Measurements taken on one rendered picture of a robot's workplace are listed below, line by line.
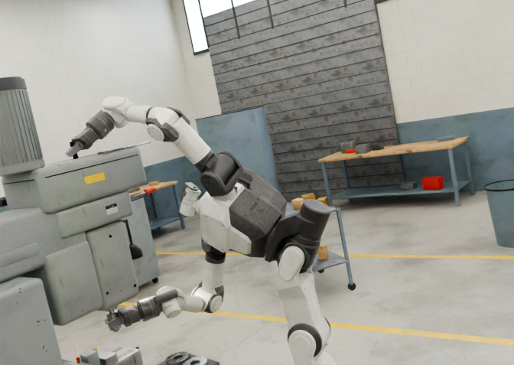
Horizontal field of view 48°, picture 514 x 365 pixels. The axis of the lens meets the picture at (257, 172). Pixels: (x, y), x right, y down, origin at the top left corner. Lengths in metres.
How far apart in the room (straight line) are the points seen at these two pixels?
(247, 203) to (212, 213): 0.14
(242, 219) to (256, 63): 8.78
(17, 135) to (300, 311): 1.23
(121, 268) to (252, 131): 6.01
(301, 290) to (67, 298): 0.86
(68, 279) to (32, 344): 0.29
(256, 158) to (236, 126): 0.54
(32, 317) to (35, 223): 0.32
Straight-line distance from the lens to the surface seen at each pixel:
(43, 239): 2.10
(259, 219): 2.24
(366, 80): 9.76
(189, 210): 2.41
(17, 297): 1.93
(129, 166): 2.30
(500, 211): 6.44
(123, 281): 2.31
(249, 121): 8.15
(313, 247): 2.23
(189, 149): 2.17
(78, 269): 2.17
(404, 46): 9.55
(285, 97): 10.60
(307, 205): 2.18
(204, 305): 2.63
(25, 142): 2.10
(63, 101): 10.22
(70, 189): 2.14
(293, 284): 2.26
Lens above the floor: 1.96
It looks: 7 degrees down
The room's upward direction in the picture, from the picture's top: 11 degrees counter-clockwise
